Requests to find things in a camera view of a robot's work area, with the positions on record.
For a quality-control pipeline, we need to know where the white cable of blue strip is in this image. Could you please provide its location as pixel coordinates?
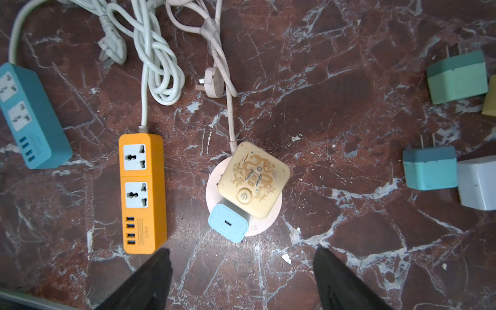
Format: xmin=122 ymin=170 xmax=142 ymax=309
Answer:
xmin=7 ymin=0 xmax=128 ymax=68

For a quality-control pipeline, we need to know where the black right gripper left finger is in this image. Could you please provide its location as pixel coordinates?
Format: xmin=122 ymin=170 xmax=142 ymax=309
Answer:
xmin=97 ymin=248 xmax=173 ymax=309

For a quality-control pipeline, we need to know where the blue cube adapter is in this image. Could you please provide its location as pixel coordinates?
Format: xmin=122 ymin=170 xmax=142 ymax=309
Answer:
xmin=208 ymin=200 xmax=250 ymax=244

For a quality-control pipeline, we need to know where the white charger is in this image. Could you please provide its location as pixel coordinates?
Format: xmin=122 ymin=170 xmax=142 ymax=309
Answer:
xmin=457 ymin=155 xmax=496 ymax=211

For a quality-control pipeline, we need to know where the orange power strip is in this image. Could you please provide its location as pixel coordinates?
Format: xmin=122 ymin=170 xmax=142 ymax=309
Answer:
xmin=119 ymin=133 xmax=168 ymax=254

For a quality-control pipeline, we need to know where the blue power strip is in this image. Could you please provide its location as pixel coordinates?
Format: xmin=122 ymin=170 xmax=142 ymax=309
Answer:
xmin=1 ymin=63 xmax=73 ymax=169

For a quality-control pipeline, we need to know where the yellow plug adapter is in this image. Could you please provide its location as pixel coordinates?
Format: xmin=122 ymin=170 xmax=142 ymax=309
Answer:
xmin=481 ymin=75 xmax=496 ymax=117

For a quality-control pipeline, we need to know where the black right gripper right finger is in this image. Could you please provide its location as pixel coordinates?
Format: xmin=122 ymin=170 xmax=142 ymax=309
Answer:
xmin=313 ymin=247 xmax=391 ymax=309

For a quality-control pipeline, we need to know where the green plug adapter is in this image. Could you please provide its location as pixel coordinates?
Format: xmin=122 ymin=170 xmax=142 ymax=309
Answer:
xmin=426 ymin=43 xmax=488 ymax=105

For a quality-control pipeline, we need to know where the teal plug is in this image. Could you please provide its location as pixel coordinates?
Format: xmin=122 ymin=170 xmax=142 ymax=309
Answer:
xmin=402 ymin=136 xmax=458 ymax=191

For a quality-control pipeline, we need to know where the round pink socket base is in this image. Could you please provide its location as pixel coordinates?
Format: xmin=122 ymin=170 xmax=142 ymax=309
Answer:
xmin=205 ymin=156 xmax=283 ymax=237

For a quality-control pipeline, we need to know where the thin white cable of round socket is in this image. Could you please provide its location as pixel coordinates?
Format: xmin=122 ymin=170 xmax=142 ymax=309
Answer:
xmin=165 ymin=0 xmax=240 ymax=155

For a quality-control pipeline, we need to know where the white cable of orange strip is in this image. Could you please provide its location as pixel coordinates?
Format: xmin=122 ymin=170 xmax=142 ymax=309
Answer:
xmin=106 ymin=0 xmax=186 ymax=134

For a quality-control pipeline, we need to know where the beige cube adapter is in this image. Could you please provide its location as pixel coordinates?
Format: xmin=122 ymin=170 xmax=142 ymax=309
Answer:
xmin=218 ymin=142 xmax=291 ymax=220

